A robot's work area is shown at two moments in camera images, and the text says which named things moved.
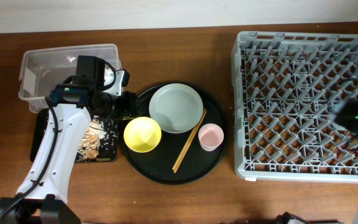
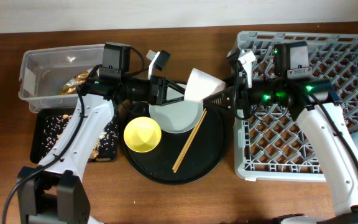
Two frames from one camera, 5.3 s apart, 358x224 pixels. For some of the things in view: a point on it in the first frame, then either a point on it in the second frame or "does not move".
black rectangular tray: (100, 143) does not move
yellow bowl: (142, 134) does not move
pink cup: (211, 135) → (201, 86)
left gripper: (130, 106) → (156, 81)
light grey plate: (177, 107) does not move
